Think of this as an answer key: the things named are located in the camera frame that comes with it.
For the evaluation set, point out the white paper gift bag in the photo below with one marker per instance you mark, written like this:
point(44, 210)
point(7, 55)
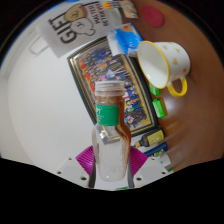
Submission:
point(76, 26)

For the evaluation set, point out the blue tissue pack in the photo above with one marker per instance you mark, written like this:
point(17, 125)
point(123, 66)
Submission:
point(128, 38)

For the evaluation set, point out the framed group photo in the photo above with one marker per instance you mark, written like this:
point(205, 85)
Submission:
point(100, 63)

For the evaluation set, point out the clear green-labelled drink bottle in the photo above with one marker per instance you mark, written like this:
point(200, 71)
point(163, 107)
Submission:
point(111, 146)

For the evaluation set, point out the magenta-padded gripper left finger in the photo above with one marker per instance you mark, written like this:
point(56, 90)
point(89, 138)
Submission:
point(71, 170)

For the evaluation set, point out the puzzle cube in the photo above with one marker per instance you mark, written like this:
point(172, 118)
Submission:
point(111, 4)

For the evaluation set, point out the small snack packet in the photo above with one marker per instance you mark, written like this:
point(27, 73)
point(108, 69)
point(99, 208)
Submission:
point(130, 8)

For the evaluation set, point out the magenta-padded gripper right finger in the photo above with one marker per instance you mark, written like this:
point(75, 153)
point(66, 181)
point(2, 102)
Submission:
point(151, 168)

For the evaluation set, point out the flat round red coaster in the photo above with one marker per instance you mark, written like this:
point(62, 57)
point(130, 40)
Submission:
point(152, 15)

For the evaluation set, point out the white mug with yellow rim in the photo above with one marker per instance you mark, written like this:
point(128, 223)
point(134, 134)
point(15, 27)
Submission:
point(166, 60)

